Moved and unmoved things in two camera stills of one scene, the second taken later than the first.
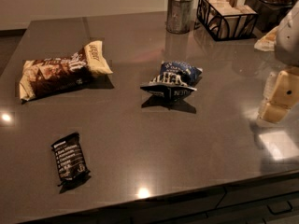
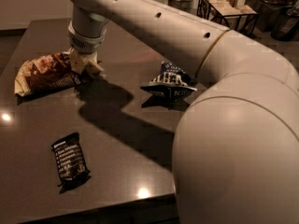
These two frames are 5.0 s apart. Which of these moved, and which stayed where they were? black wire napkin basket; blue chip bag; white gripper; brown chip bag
Moved: brown chip bag; white gripper
Stayed: black wire napkin basket; blue chip bag
